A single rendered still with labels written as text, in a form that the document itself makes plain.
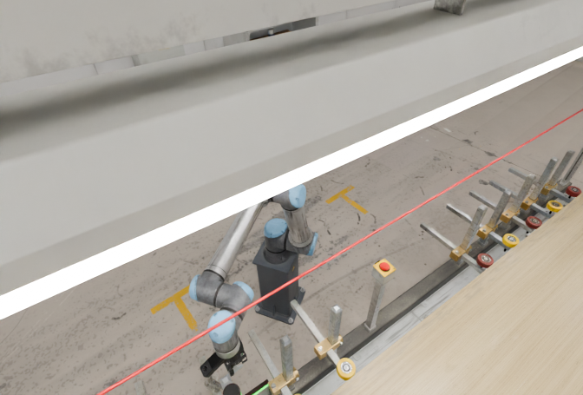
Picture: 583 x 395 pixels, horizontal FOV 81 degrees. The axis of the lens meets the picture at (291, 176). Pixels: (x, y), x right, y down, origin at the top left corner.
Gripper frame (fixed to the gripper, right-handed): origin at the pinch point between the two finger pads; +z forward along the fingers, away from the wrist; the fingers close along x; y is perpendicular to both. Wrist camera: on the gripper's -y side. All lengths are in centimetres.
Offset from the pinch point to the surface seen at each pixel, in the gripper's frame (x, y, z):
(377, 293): -9, 71, -4
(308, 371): -7.4, 33.5, 30.8
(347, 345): -9, 57, 31
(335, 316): -9.3, 45.2, -11.0
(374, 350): -16, 70, 39
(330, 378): -14, 43, 39
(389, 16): -39, 17, -137
